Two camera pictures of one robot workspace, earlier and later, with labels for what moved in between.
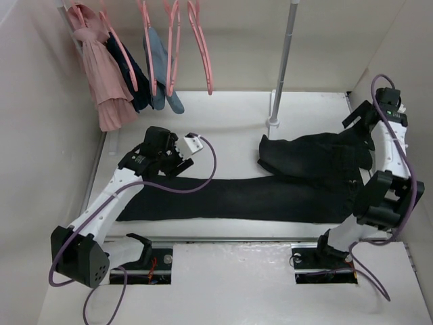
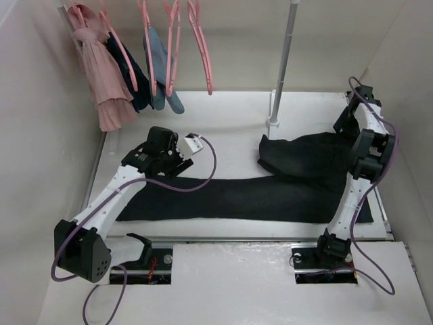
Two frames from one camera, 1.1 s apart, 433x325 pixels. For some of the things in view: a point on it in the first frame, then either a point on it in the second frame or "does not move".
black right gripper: (360, 112) -> (342, 123)
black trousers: (312, 179) does not move
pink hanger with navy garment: (139, 84) does not move
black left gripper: (176, 168) does not move
